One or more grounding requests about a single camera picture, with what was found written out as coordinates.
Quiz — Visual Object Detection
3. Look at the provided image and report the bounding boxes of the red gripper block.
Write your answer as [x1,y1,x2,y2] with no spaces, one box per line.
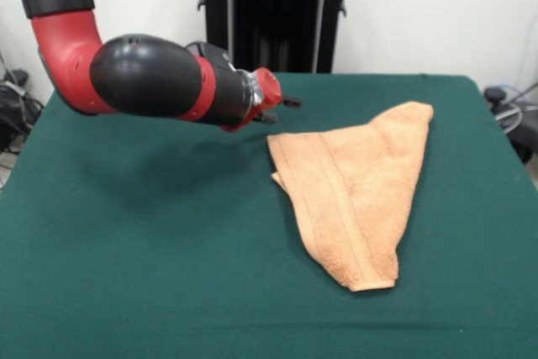
[220,66,303,133]

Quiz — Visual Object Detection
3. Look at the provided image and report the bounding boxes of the tan terry towel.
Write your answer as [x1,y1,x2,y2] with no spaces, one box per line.
[266,101,435,293]

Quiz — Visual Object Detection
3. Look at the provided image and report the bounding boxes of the dark green table cloth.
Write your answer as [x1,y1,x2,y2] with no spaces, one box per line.
[0,68,538,359]

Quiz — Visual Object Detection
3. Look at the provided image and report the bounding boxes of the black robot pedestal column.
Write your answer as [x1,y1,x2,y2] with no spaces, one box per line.
[195,0,367,74]

